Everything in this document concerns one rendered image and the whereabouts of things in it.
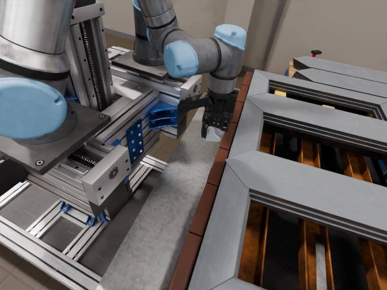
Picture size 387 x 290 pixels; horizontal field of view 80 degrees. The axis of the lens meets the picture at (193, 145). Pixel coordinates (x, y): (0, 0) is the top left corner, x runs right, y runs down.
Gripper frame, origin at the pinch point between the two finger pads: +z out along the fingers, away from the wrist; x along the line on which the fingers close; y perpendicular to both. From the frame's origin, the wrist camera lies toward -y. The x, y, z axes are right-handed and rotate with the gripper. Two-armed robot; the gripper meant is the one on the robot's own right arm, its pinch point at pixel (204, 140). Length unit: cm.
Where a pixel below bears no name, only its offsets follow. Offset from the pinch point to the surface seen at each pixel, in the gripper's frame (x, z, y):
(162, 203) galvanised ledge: -13.9, 23.8, -9.1
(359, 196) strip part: 0, 5, 52
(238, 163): -0.7, 5.4, 13.2
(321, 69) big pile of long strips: 102, 7, 49
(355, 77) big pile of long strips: 101, 6, 69
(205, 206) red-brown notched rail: -18.4, 9.2, 6.9
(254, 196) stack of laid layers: -10.2, 7.7, 20.5
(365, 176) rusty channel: 30, 21, 69
